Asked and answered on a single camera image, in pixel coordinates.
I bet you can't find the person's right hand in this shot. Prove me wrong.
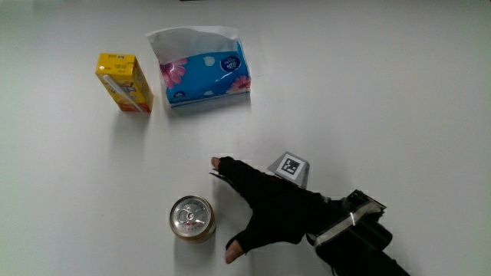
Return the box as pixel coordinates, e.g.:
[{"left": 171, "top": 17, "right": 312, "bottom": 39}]
[{"left": 209, "top": 151, "right": 334, "bottom": 265}]

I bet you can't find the gold red bull can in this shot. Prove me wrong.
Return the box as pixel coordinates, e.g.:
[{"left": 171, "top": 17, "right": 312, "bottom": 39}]
[{"left": 169, "top": 195, "right": 216, "bottom": 244}]

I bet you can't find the person's right forearm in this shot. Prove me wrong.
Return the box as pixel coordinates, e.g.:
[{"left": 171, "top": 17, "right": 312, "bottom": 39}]
[{"left": 305, "top": 189, "right": 411, "bottom": 276}]

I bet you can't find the blue floral tissue pack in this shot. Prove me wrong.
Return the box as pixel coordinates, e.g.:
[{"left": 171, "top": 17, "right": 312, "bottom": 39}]
[{"left": 145, "top": 25, "right": 252, "bottom": 109}]

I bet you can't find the yellow juice carton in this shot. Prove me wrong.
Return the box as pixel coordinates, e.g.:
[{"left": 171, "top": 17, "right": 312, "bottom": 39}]
[{"left": 94, "top": 52, "right": 155, "bottom": 113}]

